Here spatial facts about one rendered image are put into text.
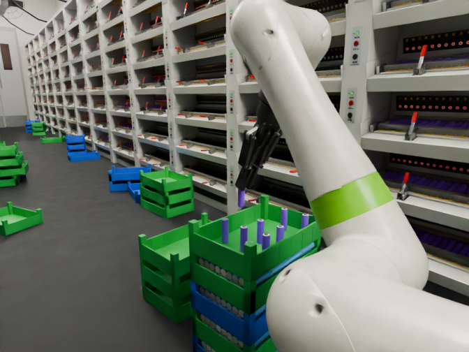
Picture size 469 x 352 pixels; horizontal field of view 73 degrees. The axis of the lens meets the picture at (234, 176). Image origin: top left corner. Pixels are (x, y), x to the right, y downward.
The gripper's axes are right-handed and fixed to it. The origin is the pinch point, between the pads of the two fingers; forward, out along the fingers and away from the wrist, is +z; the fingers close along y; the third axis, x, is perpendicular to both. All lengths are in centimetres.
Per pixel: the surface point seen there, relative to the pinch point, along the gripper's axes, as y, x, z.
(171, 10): 76, 150, -12
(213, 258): -15.4, -9.7, 13.0
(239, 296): -15.4, -19.7, 15.0
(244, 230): -6.9, -9.6, 7.7
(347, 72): 55, 12, -26
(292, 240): -0.2, -18.7, 5.8
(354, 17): 55, 19, -42
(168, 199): 42, 70, 74
